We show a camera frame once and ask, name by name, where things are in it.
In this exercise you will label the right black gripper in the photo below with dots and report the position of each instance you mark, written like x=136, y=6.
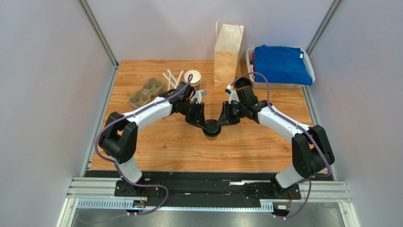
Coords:
x=227, y=113

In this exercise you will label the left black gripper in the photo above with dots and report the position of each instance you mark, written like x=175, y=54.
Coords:
x=199, y=118

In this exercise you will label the black plastic cup lid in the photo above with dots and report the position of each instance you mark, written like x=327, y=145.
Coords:
x=212, y=126

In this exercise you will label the single paper coffee cup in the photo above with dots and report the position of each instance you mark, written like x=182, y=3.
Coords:
x=211, y=136

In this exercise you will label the stack of paper cups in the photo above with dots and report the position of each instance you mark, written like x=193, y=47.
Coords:
x=193, y=77

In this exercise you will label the cardboard cup carrier tray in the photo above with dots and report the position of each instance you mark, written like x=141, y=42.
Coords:
x=150, y=89

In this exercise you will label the brown paper bag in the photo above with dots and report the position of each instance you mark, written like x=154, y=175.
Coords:
x=226, y=53

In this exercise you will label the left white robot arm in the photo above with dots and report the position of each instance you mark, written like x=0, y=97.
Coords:
x=118, y=138

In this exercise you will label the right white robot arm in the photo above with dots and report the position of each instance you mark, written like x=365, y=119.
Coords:
x=311, y=149

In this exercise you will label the stack of black lids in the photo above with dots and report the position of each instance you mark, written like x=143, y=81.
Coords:
x=242, y=82

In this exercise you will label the white wrapped straw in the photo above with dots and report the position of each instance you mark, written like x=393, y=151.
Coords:
x=173, y=81
x=168, y=85
x=180, y=76

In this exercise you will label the white plastic basket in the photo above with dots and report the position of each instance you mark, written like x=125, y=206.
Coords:
x=280, y=82

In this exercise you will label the blue folded towel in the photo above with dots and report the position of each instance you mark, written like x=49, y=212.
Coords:
x=280, y=63

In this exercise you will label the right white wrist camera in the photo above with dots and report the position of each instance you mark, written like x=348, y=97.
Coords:
x=232, y=93

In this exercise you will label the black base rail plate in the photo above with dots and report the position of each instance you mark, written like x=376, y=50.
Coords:
x=158, y=187

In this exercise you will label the white slotted cable duct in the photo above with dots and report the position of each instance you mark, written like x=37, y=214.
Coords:
x=228, y=205

